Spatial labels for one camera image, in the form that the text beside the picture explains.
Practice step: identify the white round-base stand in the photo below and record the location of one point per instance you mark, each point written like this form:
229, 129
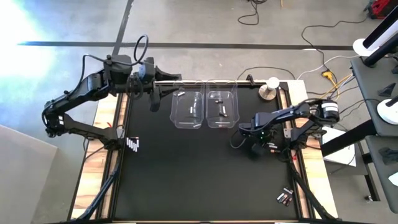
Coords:
360, 46
387, 113

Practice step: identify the teal paper sheet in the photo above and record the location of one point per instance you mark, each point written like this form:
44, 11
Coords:
394, 180

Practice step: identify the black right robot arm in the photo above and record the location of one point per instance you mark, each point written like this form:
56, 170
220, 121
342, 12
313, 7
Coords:
286, 115

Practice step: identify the red tool bag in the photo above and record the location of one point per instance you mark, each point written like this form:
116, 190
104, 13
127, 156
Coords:
381, 7

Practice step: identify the dark grey side table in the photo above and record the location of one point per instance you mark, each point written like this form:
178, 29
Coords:
377, 174
367, 93

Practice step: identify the black bracket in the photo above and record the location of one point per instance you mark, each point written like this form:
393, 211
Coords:
388, 91

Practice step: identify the black cloth bundle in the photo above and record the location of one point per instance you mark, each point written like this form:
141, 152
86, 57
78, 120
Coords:
388, 155

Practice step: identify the black stand pole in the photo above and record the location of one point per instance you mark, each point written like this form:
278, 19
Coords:
376, 56

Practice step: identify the grey cabinet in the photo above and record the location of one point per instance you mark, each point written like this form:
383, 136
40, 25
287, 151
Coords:
25, 180

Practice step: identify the black aluminium table frame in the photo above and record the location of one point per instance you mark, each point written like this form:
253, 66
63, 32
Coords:
243, 84

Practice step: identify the white paper sheet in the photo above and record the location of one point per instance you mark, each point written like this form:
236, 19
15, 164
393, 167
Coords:
342, 155

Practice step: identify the black diagonal frame strut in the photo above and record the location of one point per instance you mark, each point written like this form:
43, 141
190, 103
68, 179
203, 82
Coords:
308, 193
99, 196

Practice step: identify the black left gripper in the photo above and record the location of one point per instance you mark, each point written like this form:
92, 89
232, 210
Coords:
154, 87

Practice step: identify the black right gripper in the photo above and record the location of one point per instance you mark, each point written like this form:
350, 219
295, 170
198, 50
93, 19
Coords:
255, 133

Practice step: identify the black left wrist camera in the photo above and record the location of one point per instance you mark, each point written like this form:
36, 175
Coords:
146, 70

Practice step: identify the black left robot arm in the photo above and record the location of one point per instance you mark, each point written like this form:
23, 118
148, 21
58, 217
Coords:
77, 90

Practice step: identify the black table crossbar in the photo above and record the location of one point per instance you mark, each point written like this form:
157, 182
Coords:
351, 137

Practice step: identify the grey metal bracket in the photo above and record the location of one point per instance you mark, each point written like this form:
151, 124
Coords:
288, 133

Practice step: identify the black spring clamp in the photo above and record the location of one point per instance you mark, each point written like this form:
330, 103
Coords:
250, 80

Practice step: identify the clear plastic bin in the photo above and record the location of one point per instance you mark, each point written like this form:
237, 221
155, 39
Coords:
178, 112
230, 93

